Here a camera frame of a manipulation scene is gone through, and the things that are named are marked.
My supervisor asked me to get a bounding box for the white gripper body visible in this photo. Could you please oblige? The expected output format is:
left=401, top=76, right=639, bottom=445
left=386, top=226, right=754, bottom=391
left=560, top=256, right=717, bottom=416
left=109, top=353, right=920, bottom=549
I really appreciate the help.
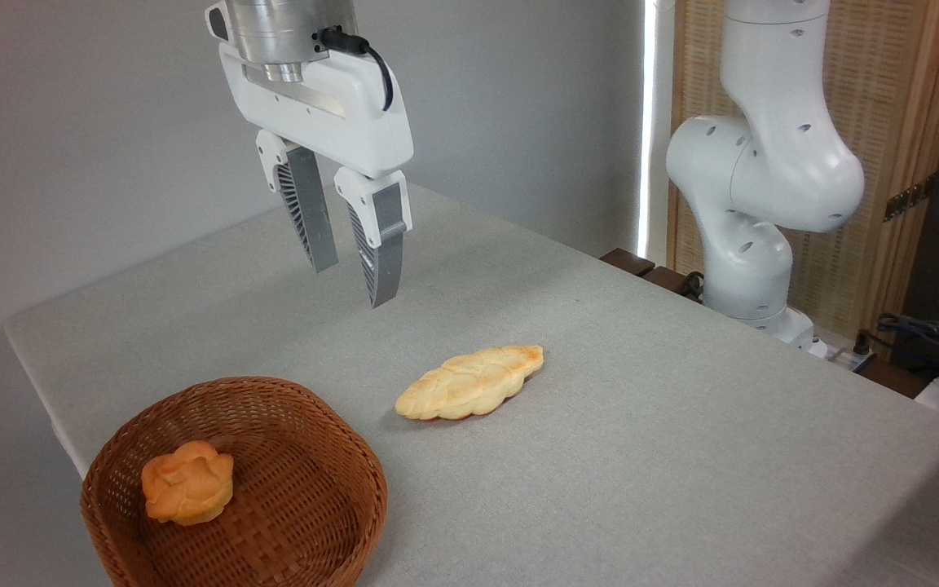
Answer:
left=219, top=41, right=415, bottom=180

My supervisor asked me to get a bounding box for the long braided bread loaf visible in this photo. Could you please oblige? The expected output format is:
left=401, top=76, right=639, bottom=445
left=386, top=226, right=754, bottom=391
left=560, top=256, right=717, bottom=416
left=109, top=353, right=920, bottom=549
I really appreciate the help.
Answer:
left=395, top=345, right=544, bottom=422

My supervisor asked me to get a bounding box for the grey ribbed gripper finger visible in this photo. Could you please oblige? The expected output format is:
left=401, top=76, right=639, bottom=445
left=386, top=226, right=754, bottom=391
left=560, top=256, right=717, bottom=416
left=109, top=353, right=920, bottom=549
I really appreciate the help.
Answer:
left=334, top=167, right=413, bottom=309
left=255, top=130, right=340, bottom=274

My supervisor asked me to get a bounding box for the black cable bundle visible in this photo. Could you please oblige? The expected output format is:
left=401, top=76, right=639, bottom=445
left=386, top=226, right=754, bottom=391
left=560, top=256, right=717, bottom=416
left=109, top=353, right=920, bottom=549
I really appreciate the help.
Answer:
left=877, top=314, right=939, bottom=384

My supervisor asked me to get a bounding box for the small round orange bun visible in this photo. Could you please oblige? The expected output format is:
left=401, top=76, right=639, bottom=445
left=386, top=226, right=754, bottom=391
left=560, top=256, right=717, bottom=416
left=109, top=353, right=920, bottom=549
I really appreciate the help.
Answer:
left=141, top=440, right=236, bottom=527

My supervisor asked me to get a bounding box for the brown wicker basket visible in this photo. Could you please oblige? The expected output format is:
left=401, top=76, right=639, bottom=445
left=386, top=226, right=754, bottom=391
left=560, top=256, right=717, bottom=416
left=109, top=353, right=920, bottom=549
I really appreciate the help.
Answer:
left=80, top=376, right=389, bottom=587

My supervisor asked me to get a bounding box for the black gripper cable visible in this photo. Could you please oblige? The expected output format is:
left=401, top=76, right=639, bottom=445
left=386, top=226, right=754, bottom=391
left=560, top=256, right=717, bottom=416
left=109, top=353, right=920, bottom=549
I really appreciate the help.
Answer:
left=321, top=29, right=395, bottom=113

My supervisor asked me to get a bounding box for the white power strip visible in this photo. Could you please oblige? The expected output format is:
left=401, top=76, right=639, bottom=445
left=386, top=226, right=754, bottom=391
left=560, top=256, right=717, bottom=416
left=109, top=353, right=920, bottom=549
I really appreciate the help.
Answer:
left=824, top=330, right=878, bottom=373

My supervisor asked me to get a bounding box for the grey tablecloth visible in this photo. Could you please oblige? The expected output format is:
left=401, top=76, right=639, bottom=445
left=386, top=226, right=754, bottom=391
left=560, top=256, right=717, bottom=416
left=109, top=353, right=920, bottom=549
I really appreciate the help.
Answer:
left=3, top=174, right=939, bottom=587

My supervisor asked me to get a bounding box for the metal screen hinge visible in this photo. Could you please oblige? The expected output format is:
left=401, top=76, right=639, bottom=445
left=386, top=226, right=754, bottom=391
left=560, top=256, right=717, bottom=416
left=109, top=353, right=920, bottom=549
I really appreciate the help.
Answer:
left=884, top=175, right=937, bottom=223

